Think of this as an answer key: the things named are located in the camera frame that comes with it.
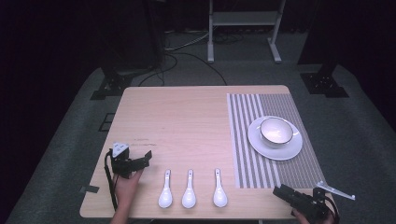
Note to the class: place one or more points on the white metal stand frame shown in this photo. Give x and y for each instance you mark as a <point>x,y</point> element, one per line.
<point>244,18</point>

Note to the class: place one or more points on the white bowl with dark rim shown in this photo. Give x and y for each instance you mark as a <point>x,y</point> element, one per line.
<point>275,132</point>

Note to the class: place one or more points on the white saucer plate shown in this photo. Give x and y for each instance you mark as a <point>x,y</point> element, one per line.
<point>280,153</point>

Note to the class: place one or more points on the white ceramic spoon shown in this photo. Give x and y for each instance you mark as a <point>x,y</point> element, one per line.
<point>219,196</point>
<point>165,196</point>
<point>188,197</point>

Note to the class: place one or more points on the person's right hand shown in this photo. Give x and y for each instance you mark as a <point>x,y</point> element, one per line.
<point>299,216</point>

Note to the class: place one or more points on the grey striped placemat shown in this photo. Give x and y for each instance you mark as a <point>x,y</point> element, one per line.
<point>249,168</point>

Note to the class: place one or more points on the person's left hand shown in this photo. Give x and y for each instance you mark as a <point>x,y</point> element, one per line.
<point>127,186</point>

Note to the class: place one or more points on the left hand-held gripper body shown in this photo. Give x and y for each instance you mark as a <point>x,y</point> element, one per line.
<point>120,161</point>

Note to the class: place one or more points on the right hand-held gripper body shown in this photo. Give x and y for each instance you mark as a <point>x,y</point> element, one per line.
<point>313,203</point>

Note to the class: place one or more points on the dark tape strip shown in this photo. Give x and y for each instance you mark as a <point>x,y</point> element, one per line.
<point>89,188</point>

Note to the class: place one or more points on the black stand base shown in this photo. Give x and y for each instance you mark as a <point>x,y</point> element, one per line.
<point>323,84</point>
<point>112,85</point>

